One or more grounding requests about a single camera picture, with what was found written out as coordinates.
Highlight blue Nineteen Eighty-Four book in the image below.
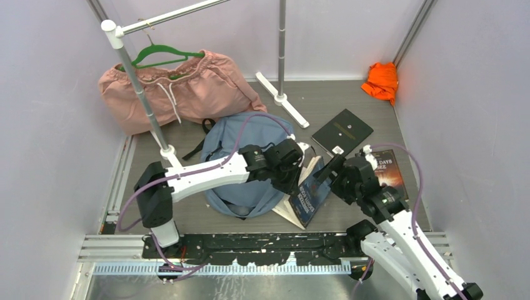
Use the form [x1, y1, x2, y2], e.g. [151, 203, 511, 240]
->
[272, 156, 331, 230]

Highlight blue backpack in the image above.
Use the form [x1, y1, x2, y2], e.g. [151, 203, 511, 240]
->
[182, 111, 309, 220]

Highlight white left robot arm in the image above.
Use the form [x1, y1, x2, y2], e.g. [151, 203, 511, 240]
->
[133, 136, 310, 258]

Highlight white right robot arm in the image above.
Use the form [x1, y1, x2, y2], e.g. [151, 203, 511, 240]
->
[314, 154, 484, 299]

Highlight Three Days to See book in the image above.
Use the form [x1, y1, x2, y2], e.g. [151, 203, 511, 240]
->
[371, 149, 409, 201]

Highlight black notebook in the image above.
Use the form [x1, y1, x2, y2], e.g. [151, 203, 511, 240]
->
[311, 109, 374, 156]

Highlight orange cloth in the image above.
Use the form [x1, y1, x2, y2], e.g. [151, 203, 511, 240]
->
[361, 62, 399, 107]

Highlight green clothes hanger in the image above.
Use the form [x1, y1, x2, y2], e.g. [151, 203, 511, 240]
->
[129, 33, 205, 70]

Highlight metal clothes rack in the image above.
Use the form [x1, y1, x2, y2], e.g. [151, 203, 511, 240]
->
[101, 1, 309, 161]

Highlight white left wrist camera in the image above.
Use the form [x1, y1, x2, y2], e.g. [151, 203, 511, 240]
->
[287, 134, 311, 167]

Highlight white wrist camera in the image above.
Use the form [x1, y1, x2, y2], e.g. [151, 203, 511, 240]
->
[359, 144, 378, 171]
[287, 134, 311, 167]

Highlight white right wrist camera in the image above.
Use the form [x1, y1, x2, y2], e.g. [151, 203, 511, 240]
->
[359, 144, 378, 171]

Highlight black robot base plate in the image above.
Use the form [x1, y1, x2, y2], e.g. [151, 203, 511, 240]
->
[141, 232, 376, 268]

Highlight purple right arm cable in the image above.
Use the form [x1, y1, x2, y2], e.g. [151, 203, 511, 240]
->
[352, 142, 471, 300]

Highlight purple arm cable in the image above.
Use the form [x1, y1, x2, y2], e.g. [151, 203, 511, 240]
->
[116, 113, 297, 284]
[352, 142, 471, 300]

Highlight pink drawstring shorts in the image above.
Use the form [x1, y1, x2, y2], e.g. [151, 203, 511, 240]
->
[98, 51, 267, 136]

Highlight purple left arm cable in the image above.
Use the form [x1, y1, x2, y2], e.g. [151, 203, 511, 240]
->
[116, 113, 297, 284]

